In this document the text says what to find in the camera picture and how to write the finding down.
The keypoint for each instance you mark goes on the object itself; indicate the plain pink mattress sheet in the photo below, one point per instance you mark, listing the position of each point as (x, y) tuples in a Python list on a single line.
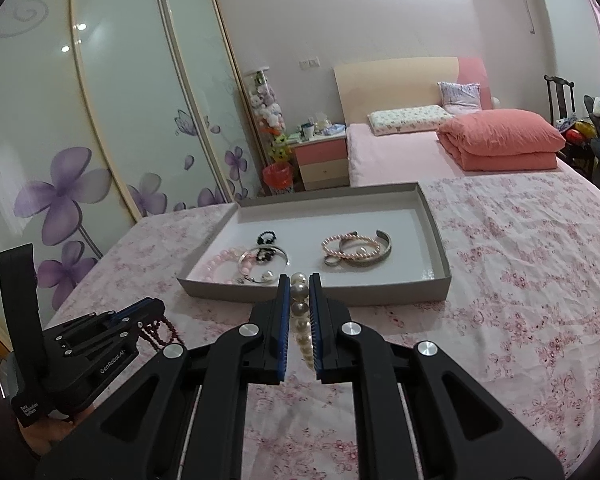
[(390, 157)]

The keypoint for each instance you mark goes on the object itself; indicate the pink and beige nightstand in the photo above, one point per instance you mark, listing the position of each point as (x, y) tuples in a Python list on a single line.
[(322, 162)]

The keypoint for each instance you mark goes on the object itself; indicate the floral white pillow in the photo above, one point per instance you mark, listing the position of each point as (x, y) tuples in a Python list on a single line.
[(410, 119)]

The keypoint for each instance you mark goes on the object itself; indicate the pile of colourful toys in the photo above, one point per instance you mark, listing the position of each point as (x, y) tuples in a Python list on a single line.
[(575, 135)]

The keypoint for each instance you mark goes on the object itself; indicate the thin silver bangle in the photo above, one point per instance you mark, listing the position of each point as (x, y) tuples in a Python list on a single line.
[(286, 255)]

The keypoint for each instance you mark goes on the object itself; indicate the grey cardboard tray box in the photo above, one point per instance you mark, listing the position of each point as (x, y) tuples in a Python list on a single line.
[(310, 220)]

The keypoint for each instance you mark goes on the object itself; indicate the beige and pink headboard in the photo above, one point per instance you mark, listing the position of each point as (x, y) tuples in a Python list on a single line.
[(390, 85)]

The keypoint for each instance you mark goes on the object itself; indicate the dark wooden chair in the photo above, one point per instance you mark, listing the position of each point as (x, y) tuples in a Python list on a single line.
[(560, 97)]

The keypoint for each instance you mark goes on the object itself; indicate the person's left hand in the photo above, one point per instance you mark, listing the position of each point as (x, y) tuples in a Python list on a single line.
[(60, 430)]

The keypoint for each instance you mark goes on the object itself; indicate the flower print sliding wardrobe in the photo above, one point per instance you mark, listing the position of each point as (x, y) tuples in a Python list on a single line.
[(105, 110)]

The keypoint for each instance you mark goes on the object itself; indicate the red waste bin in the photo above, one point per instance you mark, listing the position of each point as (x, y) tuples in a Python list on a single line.
[(278, 179)]

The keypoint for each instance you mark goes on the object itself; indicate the white mug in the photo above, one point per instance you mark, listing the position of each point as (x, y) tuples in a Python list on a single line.
[(308, 132)]

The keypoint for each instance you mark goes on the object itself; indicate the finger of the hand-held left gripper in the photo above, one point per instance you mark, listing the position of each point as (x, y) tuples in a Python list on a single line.
[(130, 334), (135, 311)]

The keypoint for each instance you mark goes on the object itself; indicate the clear tube of plush toys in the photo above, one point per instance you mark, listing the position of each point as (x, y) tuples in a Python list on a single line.
[(267, 110)]

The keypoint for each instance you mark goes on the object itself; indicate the pink floral bed sheet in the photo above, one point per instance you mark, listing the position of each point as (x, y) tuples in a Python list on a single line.
[(505, 285)]

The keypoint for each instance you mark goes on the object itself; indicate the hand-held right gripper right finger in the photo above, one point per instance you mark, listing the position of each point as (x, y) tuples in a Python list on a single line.
[(316, 330)]

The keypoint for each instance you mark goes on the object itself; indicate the purple patterned pillow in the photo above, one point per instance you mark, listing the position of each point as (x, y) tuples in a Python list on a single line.
[(460, 95)]

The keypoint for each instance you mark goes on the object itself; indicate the folded coral duvet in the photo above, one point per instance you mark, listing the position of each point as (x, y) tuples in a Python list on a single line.
[(500, 140)]

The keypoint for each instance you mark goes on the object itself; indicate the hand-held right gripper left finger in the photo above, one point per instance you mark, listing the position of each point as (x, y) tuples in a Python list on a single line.
[(282, 330)]

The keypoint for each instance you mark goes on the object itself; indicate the wall socket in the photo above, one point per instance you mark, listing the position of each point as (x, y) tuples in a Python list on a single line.
[(310, 63)]

